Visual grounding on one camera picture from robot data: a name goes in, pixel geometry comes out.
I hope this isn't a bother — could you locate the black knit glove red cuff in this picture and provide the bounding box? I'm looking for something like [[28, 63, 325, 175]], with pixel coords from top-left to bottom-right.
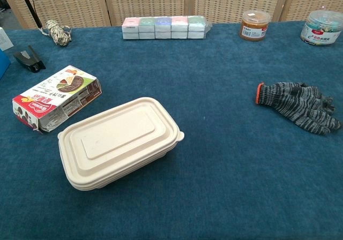
[[253, 81, 342, 136]]

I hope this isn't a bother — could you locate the blue table cloth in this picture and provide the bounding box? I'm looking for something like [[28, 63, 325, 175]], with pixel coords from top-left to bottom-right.
[[0, 20, 343, 240]]

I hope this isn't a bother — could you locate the beige lidded food container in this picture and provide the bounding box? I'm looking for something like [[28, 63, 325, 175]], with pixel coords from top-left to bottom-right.
[[57, 97, 185, 191]]

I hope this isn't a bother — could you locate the pack of tissue packets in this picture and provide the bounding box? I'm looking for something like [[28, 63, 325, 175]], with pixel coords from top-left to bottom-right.
[[122, 15, 212, 40]]

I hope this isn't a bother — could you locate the woven folding screen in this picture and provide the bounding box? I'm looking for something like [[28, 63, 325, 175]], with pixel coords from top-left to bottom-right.
[[0, 0, 343, 29]]

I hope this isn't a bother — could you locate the red white snack box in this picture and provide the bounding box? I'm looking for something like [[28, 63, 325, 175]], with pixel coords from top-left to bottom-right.
[[12, 65, 102, 133]]

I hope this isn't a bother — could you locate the clear jar with brown contents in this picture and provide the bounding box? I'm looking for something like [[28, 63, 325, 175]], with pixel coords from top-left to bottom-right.
[[239, 10, 272, 42]]

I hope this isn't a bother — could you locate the black stapler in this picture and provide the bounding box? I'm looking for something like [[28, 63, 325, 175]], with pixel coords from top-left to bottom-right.
[[13, 45, 47, 73]]

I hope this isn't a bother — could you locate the clear jar with colourful clips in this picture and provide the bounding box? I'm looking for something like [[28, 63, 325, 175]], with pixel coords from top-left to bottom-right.
[[300, 9, 343, 47]]

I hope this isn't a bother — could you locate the black pole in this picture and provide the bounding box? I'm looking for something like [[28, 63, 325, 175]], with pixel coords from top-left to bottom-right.
[[16, 0, 43, 29]]

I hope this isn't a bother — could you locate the white card box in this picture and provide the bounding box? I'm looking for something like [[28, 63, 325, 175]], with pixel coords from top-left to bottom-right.
[[0, 27, 14, 51]]

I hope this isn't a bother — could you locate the bundle of braided rope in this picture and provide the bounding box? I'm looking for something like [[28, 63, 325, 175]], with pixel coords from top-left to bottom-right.
[[39, 19, 72, 47]]

